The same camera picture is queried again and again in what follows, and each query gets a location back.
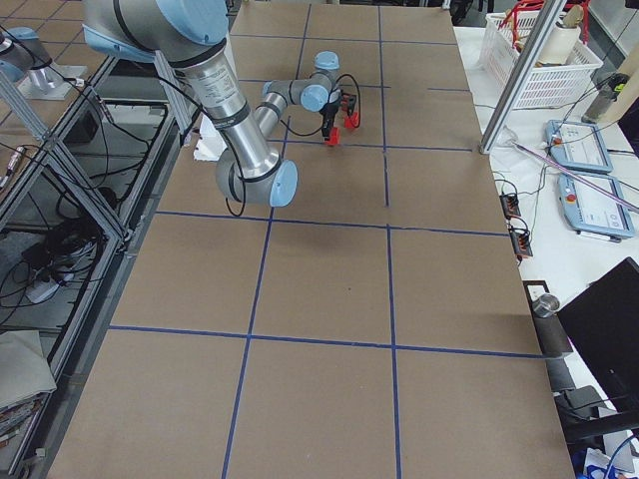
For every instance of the aluminium frame post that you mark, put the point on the aluminium frame post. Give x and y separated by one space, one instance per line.
521 72

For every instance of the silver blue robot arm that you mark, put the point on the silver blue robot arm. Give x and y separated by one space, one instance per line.
26 62
192 35

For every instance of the grey cloth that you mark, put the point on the grey cloth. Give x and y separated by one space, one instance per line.
25 372

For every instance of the teach pendant upper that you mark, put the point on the teach pendant upper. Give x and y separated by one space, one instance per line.
578 146

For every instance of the small relay box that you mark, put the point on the small relay box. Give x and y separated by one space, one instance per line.
520 240
510 205

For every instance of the small relay box lower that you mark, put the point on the small relay box lower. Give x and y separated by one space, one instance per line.
520 240

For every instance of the white plastic basket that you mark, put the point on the white plastic basket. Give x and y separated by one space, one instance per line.
563 69

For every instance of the metal cup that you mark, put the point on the metal cup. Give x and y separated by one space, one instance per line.
545 305

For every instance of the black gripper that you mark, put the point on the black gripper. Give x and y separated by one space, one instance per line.
328 115

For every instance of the small relay box upper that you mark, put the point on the small relay box upper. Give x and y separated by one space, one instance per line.
510 205

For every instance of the black laptop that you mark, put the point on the black laptop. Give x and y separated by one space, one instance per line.
602 324

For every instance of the teach pendant lower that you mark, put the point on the teach pendant lower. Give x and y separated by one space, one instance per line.
591 205

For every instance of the teach pendant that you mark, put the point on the teach pendant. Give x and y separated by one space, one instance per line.
591 205
578 146

